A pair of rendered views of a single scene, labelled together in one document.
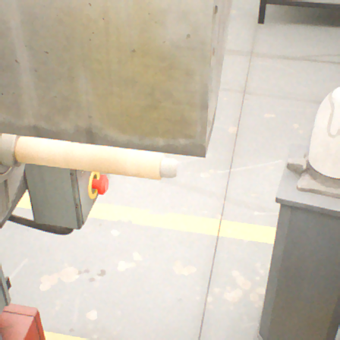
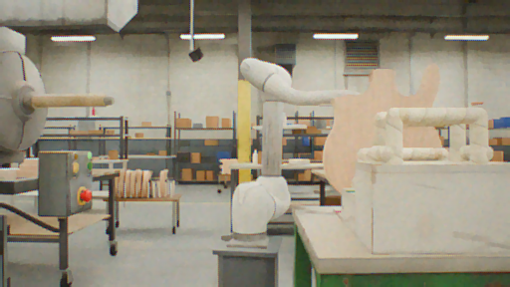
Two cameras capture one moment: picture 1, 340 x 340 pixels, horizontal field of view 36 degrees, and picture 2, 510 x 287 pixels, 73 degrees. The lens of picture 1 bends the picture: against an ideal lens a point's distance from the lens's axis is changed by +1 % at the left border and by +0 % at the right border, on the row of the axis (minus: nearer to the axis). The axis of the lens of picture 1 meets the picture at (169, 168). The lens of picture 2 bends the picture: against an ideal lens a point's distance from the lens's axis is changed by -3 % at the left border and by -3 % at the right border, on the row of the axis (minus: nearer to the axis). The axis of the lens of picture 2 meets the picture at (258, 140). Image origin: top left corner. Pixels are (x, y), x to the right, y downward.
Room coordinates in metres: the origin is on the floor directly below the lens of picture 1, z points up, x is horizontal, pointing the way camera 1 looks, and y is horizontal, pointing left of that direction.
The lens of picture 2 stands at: (-0.43, -0.20, 1.13)
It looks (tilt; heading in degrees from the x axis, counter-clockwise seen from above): 1 degrees up; 349
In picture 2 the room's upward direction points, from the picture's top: straight up
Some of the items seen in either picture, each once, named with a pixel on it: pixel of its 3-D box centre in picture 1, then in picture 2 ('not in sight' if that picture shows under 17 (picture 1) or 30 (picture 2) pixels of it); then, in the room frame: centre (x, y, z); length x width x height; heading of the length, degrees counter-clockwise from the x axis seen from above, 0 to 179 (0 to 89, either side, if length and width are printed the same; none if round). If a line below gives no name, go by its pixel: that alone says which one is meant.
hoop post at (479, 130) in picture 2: not in sight; (478, 140); (0.16, -0.76, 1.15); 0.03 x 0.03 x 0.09
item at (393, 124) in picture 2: not in sight; (393, 140); (0.20, -0.59, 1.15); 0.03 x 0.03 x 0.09
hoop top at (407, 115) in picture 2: not in sight; (436, 116); (0.18, -0.67, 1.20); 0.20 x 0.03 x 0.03; 76
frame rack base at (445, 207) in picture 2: not in sight; (426, 203); (0.23, -0.69, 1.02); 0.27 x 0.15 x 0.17; 77
